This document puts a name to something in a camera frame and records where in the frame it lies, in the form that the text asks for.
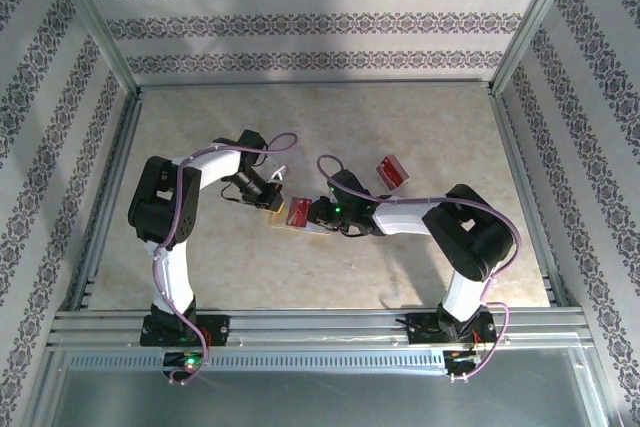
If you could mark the aluminium frame post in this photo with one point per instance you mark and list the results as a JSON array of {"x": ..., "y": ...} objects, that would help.
[
  {"x": 90, "y": 17},
  {"x": 537, "y": 17}
]

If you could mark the beige card holder wallet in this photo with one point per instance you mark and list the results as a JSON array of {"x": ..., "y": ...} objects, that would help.
[{"x": 320, "y": 232}]

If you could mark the aluminium frame rail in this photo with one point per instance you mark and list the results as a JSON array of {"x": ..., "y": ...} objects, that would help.
[
  {"x": 315, "y": 83},
  {"x": 525, "y": 187},
  {"x": 107, "y": 197}
]

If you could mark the red credit card stack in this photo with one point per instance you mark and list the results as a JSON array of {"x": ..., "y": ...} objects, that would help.
[{"x": 392, "y": 174}]

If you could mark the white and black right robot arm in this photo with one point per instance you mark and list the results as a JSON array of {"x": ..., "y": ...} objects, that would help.
[{"x": 400, "y": 217}]

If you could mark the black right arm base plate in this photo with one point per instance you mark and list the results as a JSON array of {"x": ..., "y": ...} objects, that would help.
[{"x": 422, "y": 329}]

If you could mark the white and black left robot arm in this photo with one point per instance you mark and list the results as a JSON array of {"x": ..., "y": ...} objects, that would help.
[{"x": 172, "y": 272}]

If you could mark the grey metal sheet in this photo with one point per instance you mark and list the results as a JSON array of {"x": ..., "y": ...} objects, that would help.
[{"x": 320, "y": 402}]

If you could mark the aluminium mounting rail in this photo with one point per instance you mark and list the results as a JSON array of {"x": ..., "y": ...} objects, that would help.
[{"x": 310, "y": 327}]

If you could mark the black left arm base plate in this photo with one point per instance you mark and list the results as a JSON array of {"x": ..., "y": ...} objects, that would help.
[{"x": 217, "y": 329}]

